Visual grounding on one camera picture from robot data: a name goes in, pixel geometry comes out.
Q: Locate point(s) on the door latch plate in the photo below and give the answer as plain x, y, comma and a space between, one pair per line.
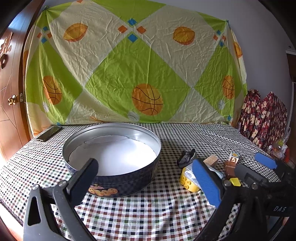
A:
21, 97

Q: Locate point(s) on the blue bear-print toy block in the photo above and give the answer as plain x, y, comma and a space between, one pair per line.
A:
190, 172

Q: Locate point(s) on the dark grey rough object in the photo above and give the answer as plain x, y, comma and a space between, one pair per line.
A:
186, 157

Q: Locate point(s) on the brown wooden door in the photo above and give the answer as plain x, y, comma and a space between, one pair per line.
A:
13, 74

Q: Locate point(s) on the cork-topped white block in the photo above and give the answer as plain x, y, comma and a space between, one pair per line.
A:
211, 160

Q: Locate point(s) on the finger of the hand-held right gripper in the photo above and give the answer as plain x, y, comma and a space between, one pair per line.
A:
245, 172
266, 160

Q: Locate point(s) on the black smartphone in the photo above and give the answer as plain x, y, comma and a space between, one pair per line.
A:
48, 133

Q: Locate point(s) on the green cream ball-print sheet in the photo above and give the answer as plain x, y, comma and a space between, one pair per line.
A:
115, 69

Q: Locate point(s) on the white sun-print toy block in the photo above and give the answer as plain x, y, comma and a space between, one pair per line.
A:
234, 157

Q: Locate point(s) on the round blue cookie tin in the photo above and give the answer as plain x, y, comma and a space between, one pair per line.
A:
129, 183

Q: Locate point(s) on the yellow smiley toy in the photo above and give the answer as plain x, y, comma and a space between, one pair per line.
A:
280, 142

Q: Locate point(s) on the clear plastic bag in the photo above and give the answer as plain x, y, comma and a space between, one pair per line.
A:
274, 150

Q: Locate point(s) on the dark wooden cabinet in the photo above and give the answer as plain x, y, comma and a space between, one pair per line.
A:
291, 67

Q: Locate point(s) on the small yellow piece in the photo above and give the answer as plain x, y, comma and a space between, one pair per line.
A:
235, 182

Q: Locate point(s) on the yellow toy block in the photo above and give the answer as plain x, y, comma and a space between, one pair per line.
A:
186, 182

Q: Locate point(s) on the wooden door ornament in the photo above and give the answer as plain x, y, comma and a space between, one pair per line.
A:
5, 46

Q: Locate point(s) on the copper rectangular case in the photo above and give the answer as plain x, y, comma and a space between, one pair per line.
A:
231, 170

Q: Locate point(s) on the checkered cloth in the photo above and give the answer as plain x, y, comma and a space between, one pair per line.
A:
138, 208

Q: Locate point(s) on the red plaid bear-print cloth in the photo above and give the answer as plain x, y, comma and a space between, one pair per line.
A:
270, 120
248, 113

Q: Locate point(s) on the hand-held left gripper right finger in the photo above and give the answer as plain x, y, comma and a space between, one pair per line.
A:
205, 183

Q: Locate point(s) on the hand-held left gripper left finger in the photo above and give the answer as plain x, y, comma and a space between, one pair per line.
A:
84, 183

